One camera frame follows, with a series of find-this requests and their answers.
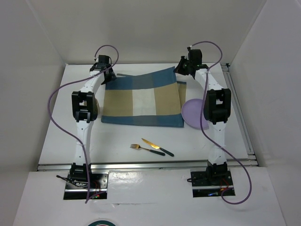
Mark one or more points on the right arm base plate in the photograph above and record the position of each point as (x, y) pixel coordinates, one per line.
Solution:
(203, 187)

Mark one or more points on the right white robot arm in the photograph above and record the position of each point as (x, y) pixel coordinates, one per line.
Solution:
(216, 110)

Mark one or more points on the aluminium right side rail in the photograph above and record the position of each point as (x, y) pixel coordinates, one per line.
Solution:
(252, 159)

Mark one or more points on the green round sticker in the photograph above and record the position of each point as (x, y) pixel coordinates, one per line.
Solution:
(102, 222)

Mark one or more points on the blue tan checked placemat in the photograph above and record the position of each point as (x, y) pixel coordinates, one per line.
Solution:
(154, 99)

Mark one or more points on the gold fork green handle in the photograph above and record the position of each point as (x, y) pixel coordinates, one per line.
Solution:
(138, 147)

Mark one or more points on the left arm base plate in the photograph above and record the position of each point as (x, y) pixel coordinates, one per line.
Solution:
(75, 190)

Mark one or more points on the aluminium front rail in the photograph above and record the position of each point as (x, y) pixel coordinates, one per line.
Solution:
(131, 166)

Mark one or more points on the gold knife green handle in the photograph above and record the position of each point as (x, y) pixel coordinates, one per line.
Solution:
(157, 147)

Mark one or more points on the beige paper cup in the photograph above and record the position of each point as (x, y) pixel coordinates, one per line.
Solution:
(98, 107)

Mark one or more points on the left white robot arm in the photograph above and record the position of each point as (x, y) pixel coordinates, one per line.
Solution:
(85, 112)

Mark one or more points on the aluminium rail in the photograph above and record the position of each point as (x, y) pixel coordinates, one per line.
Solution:
(252, 159)
(131, 166)

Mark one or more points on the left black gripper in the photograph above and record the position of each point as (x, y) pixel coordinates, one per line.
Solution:
(111, 76)

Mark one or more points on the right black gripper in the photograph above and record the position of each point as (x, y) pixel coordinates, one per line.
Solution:
(179, 69)

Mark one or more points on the purple plate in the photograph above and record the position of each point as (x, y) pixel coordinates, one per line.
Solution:
(191, 111)

